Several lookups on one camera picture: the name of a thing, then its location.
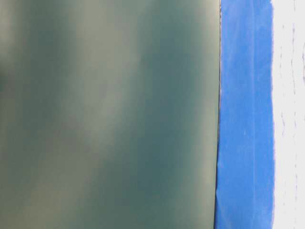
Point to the white blue striped towel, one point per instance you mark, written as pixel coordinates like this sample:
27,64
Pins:
288,97

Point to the grey green board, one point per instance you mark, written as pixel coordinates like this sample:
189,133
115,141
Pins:
108,113

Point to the blue table cloth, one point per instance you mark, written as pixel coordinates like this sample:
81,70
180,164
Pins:
245,157

